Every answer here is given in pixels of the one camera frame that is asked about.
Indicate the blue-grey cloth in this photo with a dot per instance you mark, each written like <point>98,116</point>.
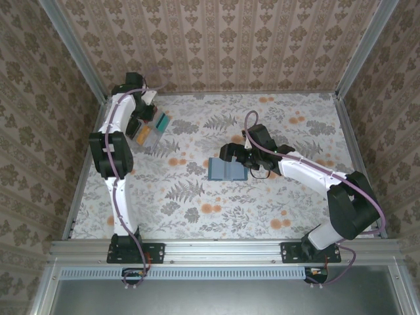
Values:
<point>218,170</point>

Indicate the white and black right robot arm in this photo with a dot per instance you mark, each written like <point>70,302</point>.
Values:
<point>305,170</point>

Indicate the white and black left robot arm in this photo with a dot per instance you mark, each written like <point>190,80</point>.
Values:
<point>121,197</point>

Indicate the teal credit card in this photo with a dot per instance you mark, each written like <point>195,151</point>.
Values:
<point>162,121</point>

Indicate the black patterned credit card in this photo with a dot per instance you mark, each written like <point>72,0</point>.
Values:
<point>133,127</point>

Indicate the orange credit card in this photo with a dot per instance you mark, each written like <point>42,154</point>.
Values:
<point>144,135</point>

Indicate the clear plastic organizer tray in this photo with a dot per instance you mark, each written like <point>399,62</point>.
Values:
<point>154,138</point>

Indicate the aluminium base beam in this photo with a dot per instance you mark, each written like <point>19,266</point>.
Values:
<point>223,249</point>

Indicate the grey metal panel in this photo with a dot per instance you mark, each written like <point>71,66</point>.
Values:
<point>223,298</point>

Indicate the white left camera bracket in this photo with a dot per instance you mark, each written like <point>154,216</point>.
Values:
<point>149,96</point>

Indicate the white camera bracket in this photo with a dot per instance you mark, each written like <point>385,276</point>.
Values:
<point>149,96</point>
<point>246,143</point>

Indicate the white right camera bracket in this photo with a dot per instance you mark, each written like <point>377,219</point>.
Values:
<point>246,143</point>

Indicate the aluminium rear rail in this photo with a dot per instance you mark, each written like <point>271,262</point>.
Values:
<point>223,92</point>

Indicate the aluminium side rail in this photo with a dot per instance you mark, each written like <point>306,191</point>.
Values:
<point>86,170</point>
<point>354,147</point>

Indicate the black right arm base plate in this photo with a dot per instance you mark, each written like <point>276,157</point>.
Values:
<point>292,252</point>

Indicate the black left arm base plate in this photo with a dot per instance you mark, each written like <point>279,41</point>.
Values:
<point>154,252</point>

